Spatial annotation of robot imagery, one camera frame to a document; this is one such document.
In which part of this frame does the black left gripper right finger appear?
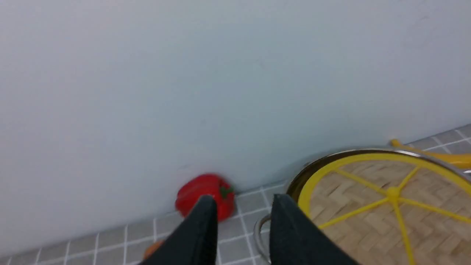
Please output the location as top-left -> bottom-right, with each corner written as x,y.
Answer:
269,194 -> 358,265

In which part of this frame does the stainless steel pot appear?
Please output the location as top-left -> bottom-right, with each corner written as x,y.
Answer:
253,146 -> 470,265

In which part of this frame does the red bell pepper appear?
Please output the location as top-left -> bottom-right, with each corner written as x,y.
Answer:
175,173 -> 235,222

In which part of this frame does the brown potato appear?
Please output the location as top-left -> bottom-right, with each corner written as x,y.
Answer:
143,240 -> 164,260

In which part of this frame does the yellow woven bamboo steamer lid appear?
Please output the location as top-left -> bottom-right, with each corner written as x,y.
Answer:
292,151 -> 470,265

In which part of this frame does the grey checkered tablecloth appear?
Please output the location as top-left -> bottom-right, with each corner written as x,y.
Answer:
0,124 -> 471,265

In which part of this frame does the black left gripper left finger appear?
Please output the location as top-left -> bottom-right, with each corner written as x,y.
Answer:
140,195 -> 218,265

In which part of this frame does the yellow banana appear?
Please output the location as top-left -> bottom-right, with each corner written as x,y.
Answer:
390,139 -> 471,170

